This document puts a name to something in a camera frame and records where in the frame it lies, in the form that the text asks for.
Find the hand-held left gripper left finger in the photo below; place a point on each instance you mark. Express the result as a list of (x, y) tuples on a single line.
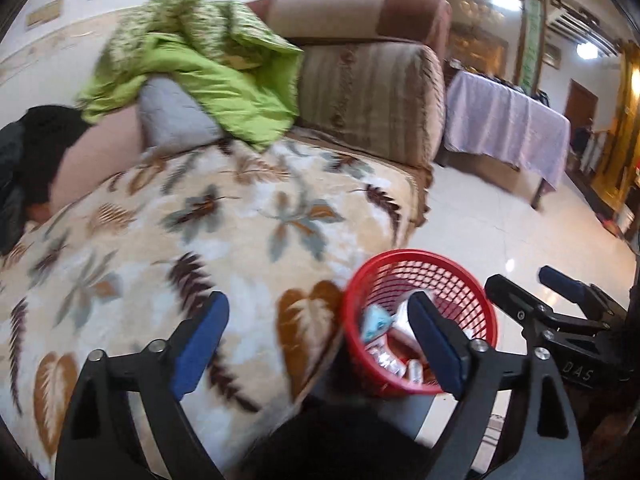
[(200, 345)]

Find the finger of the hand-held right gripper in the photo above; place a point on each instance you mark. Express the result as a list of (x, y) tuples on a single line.
[(570, 285), (510, 300)]

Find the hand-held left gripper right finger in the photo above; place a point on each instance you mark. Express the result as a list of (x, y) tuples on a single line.
[(435, 345)]

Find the teal tissue packet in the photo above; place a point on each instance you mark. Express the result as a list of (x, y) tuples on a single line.
[(375, 325)]

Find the red mesh plastic basket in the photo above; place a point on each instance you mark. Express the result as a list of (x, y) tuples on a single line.
[(360, 285)]

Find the leaf print fleece blanket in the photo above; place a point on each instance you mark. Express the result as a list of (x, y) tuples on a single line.
[(225, 240)]

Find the golden curtain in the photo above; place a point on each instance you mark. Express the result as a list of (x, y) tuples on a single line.
[(625, 120)]

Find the brown wooden door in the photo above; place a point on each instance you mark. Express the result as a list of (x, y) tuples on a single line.
[(581, 105)]

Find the table with lilac cloth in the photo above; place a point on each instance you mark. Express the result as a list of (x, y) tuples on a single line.
[(500, 115)]

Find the pink cushion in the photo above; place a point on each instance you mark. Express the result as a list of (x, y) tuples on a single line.
[(95, 160)]

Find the grey quilted pillow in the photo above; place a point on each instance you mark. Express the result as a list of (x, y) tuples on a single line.
[(170, 115)]

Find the green hanging scroll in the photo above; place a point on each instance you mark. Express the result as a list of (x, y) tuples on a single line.
[(532, 45)]

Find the brown striped sofa armrest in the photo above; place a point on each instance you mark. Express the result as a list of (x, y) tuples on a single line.
[(370, 90)]

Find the green patterned blanket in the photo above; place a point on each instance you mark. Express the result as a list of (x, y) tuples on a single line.
[(225, 90)]

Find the white air conditioner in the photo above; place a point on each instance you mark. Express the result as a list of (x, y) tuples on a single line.
[(575, 27)]

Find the black cloth garment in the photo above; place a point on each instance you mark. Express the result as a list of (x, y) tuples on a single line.
[(45, 135)]

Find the wooden glass partition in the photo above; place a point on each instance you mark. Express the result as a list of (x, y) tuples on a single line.
[(475, 25)]

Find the small wall plaque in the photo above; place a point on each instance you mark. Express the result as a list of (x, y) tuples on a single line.
[(45, 12)]

